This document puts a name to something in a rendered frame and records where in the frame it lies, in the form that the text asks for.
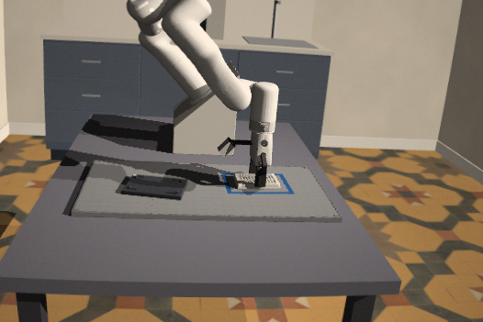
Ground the blue tape outline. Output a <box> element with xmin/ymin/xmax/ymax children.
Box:
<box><xmin>221</xmin><ymin>173</ymin><xmax>294</xmax><ymax>194</ymax></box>

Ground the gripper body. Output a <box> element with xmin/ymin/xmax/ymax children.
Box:
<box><xmin>249</xmin><ymin>128</ymin><xmax>275</xmax><ymax>166</ymax></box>

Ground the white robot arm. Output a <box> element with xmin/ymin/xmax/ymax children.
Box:
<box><xmin>127</xmin><ymin>0</ymin><xmax>278</xmax><ymax>132</ymax></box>

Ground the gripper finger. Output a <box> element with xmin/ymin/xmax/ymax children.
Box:
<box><xmin>254</xmin><ymin>152</ymin><xmax>267</xmax><ymax>187</ymax></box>
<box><xmin>249</xmin><ymin>159</ymin><xmax>257</xmax><ymax>173</ymax></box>

